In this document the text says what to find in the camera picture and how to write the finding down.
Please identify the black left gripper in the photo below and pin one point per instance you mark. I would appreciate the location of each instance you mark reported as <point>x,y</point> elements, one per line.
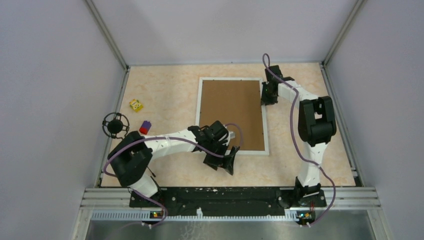
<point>227,162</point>

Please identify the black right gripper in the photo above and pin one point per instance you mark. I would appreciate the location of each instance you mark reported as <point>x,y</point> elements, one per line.
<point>265,101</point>

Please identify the brown frame backing board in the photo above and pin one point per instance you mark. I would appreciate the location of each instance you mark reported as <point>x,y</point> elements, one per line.
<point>232,106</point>

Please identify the white picture frame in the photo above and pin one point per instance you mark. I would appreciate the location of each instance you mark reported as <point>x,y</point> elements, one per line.
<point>265,132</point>

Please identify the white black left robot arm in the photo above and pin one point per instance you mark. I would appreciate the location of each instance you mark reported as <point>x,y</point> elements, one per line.
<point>129,160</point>

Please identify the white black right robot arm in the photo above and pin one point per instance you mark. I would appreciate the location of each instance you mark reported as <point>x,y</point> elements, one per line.
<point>316,126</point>

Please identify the red purple small block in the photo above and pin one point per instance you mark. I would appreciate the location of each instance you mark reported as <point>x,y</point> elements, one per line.
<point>145,127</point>

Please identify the yellow small block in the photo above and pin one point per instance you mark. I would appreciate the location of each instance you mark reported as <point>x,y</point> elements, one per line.
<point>136,105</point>

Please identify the black microphone on tripod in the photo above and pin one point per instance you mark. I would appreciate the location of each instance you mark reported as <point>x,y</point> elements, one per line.
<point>115,125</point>

